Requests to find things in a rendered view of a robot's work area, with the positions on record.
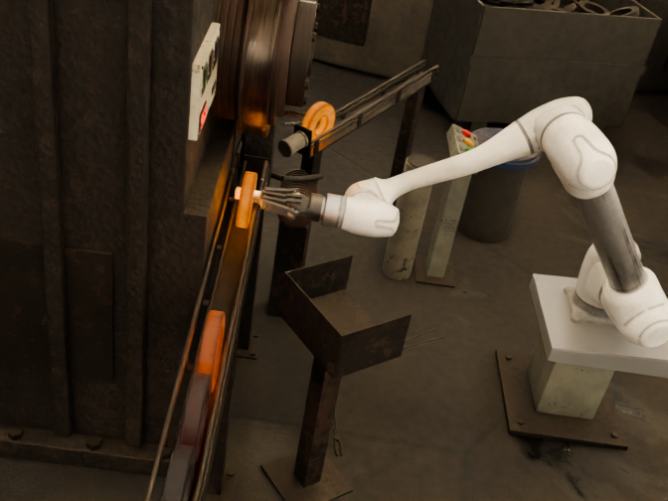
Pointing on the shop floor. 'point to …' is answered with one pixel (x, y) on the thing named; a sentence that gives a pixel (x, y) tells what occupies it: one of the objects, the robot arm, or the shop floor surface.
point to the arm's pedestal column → (559, 401)
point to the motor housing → (289, 243)
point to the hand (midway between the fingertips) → (248, 195)
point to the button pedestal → (445, 222)
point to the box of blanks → (536, 57)
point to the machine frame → (102, 225)
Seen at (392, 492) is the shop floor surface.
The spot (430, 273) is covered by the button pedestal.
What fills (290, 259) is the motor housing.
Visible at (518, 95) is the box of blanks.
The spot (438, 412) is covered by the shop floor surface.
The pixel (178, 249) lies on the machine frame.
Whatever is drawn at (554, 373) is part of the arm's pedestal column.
